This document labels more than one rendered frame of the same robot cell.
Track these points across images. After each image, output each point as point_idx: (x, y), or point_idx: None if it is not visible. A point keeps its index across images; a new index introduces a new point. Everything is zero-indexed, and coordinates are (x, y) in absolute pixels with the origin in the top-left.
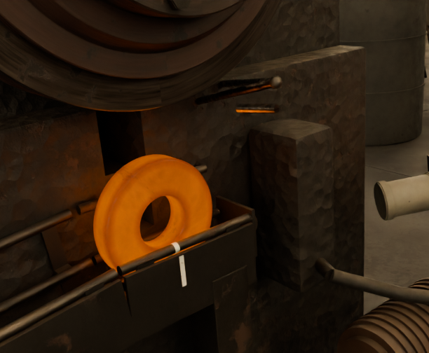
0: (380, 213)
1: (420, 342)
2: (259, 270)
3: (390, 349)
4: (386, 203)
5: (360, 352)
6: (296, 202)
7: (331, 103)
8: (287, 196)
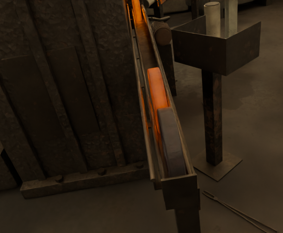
0: (145, 7)
1: (168, 26)
2: (132, 27)
3: (166, 28)
4: (148, 2)
5: (161, 33)
6: (142, 3)
7: None
8: (139, 2)
